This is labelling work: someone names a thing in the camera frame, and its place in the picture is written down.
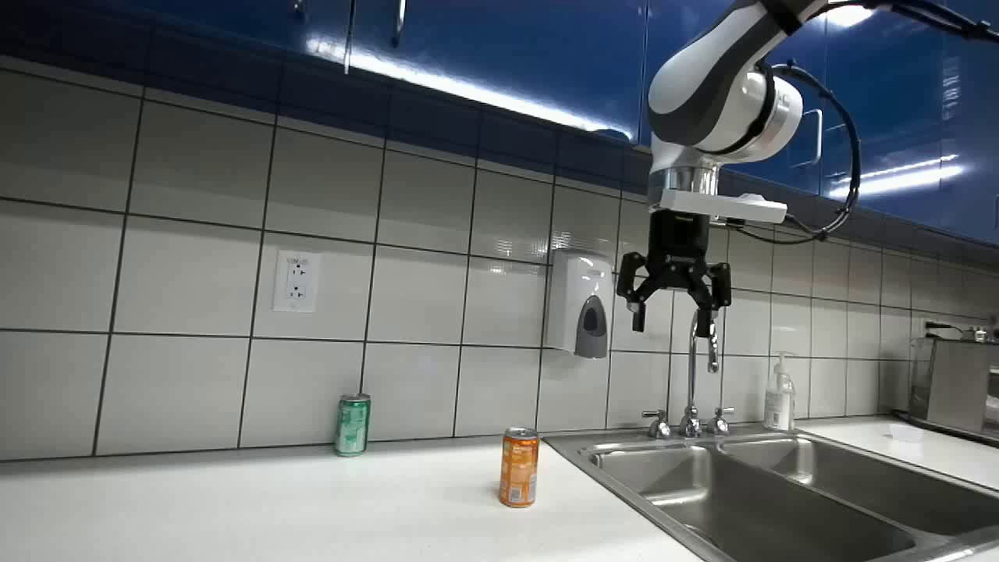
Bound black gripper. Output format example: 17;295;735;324
616;211;735;341

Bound orange soda can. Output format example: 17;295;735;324
498;425;544;512

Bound stainless steel double sink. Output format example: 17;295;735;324
544;429;999;562

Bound green soda can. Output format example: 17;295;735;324
331;391;375;459

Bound chrome gooseneck faucet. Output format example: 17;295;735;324
678;308;725;441

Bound white pump soap bottle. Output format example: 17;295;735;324
761;352;799;435

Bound silver countertop appliance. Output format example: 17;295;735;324
909;319;999;444

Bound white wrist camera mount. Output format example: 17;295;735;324
659;166;793;227

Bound white wall soap dispenser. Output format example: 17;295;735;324
544;248;617;363

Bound silver cabinet door handle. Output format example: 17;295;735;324
389;0;411;51
802;102;829;169

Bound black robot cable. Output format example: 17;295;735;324
728;59;865;251

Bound blue wall cabinets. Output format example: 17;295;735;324
0;0;999;248

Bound white wall power outlet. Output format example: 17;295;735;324
271;248;321;319

